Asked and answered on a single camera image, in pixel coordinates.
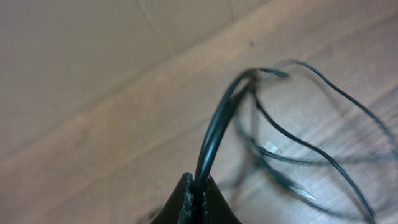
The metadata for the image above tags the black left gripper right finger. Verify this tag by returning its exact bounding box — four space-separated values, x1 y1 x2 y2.
203 176 241 224

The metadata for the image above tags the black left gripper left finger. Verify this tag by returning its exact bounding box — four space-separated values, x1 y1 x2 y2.
151 172 194 224

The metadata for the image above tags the black USB-A cable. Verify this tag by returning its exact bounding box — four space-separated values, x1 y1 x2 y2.
192 58 398 224

